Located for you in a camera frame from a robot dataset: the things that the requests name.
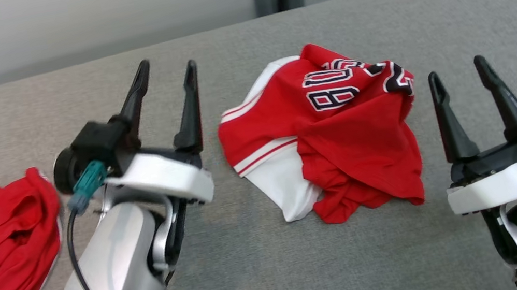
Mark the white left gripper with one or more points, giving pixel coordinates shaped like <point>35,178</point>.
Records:
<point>164,176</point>

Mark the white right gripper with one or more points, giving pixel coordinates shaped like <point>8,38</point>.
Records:
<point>501,183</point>

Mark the red Bulls basketball jersey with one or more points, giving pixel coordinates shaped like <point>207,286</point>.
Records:
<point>354,150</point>

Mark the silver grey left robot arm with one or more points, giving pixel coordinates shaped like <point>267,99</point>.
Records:
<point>112,274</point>

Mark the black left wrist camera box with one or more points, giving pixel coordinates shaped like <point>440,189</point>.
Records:
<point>100,142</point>

